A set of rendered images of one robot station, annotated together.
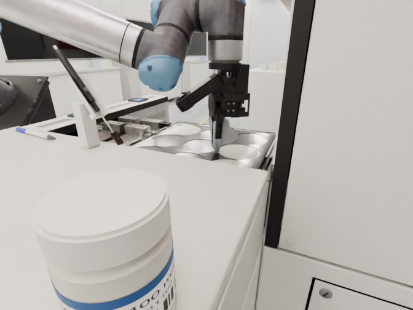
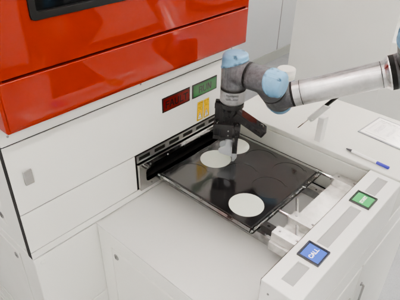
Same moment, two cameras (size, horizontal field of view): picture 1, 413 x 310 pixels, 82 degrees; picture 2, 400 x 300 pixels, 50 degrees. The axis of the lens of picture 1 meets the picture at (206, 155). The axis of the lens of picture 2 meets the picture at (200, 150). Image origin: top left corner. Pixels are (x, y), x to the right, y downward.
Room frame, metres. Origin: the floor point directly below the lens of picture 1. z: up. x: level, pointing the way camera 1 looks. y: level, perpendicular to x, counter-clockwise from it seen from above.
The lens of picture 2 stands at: (1.67, 0.23, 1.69)
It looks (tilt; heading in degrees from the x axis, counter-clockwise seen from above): 34 degrees down; 198
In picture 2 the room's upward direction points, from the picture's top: 1 degrees clockwise
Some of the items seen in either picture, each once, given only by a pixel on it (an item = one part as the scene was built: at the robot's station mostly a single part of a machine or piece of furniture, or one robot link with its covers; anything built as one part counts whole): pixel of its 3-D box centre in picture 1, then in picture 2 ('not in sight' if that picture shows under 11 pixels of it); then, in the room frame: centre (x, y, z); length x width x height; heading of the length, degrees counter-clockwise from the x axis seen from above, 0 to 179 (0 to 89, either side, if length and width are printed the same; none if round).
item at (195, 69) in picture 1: (187, 56); not in sight; (7.94, 0.58, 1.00); 1.80 x 1.08 x 2.00; 157
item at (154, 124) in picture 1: (151, 123); (287, 239); (0.84, 0.20, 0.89); 0.08 x 0.03 x 0.03; 67
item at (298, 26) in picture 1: (300, 95); (143, 136); (0.70, -0.27, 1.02); 0.82 x 0.03 x 0.40; 157
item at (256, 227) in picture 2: (147, 138); (289, 199); (0.68, 0.18, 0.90); 0.38 x 0.01 x 0.01; 157
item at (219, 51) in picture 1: (224, 52); (232, 96); (0.56, -0.04, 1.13); 0.08 x 0.08 x 0.05
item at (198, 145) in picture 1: (201, 146); (240, 172); (0.61, 0.01, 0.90); 0.34 x 0.34 x 0.01; 66
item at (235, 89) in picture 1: (227, 90); (228, 119); (0.56, -0.05, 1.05); 0.09 x 0.08 x 0.12; 101
